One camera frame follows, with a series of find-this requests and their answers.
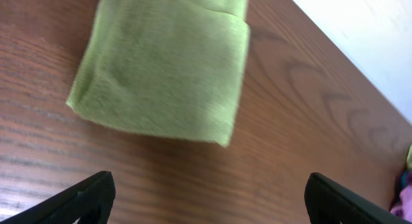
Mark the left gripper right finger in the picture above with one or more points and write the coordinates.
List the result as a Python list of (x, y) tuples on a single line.
[(328, 202)]

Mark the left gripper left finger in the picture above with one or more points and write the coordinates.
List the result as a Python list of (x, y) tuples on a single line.
[(87, 202)]

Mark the green microfiber cloth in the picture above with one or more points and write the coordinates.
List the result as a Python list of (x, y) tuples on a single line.
[(167, 68)]

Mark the purple microfiber cloth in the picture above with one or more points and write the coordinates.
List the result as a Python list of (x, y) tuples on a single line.
[(402, 206)]

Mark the blue cloth underneath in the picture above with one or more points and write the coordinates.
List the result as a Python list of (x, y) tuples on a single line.
[(404, 179)]

